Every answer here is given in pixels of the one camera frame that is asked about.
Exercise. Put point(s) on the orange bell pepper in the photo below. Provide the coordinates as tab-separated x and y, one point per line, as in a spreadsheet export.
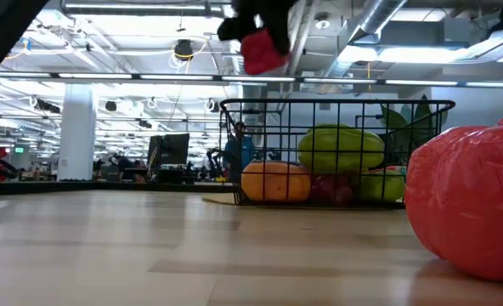
468	200

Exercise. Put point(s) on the orange mango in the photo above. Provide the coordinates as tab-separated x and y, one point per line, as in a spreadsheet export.
272	183

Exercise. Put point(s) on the purple grape bunch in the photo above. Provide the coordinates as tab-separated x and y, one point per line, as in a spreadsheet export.
332	191

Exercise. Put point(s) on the green starfruit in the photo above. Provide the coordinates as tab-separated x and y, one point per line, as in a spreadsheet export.
340	149

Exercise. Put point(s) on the person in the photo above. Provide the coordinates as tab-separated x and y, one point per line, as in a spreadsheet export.
239	149

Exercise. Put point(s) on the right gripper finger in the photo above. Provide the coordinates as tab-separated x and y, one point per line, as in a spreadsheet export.
282	34
234	32

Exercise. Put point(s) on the black ceiling device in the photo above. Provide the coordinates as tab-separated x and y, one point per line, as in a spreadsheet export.
184	49

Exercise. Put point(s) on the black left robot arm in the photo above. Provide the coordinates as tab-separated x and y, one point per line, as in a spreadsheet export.
5	42

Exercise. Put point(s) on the green cucumber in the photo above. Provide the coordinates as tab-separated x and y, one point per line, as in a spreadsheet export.
381	187

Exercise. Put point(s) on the round tan woven placemat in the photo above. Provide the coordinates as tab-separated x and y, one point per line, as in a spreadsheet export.
217	199

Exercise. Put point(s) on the white building column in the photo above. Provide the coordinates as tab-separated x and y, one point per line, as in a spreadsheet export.
77	136

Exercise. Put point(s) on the black computer monitor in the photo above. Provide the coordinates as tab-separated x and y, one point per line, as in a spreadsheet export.
171	149

